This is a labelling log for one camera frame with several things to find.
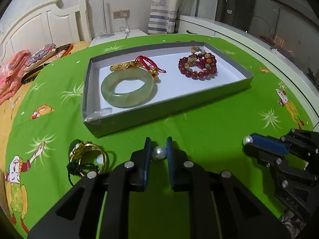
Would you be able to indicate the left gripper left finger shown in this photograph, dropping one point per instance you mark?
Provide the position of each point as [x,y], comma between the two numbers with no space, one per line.
[98,205]

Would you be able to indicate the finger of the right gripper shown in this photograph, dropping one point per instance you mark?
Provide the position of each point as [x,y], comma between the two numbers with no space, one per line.
[274,156]
[300,143]

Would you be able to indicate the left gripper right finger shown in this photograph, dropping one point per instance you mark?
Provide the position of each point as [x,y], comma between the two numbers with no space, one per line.
[220,205]

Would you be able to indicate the white pearl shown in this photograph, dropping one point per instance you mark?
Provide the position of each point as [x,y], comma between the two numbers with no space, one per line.
[247,140]
[159,153]

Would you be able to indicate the gold ring bangle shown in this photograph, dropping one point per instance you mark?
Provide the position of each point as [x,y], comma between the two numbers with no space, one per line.
[85,157]

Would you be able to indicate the pale green jade bangle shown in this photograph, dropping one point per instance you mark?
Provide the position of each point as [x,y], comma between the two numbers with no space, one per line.
[128,88]

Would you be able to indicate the thin gold bangle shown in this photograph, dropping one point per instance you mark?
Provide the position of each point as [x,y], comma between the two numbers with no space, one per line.
[126,65]

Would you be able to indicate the plaid fabric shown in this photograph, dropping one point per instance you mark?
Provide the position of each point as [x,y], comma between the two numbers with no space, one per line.
[292,223]

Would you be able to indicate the green cartoon print cloth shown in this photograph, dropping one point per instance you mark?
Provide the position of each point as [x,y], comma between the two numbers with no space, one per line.
[211,134]

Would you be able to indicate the grey shallow tray box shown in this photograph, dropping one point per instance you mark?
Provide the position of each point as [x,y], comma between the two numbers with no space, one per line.
[173,92]

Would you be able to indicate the dark framed window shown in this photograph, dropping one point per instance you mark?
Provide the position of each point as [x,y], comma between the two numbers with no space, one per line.
[289,26]

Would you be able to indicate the black orange folded blanket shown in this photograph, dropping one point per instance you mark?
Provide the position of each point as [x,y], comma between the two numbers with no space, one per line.
[61,51]

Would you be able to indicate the folded pink quilt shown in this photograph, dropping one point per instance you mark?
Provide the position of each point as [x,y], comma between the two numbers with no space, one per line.
[11,75]

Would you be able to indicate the white window cabinet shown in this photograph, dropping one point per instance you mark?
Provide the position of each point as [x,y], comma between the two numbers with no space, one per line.
[283,68]

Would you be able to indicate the patterned pillow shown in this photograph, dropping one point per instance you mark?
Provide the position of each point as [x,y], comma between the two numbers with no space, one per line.
[39,57]

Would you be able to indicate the white nightstand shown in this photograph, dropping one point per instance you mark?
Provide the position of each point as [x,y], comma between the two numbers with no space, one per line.
[117,36]

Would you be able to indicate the white desk lamp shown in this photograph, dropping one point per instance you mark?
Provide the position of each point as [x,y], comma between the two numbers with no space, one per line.
[104,33]

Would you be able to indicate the sailboat print curtain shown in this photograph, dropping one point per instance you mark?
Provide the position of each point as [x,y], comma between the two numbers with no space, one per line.
[163,16]

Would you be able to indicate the white bed headboard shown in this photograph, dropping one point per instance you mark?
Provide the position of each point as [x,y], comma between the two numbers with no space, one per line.
[45,24]

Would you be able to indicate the wall power socket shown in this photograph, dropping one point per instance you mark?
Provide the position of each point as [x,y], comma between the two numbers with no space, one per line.
[121,14]

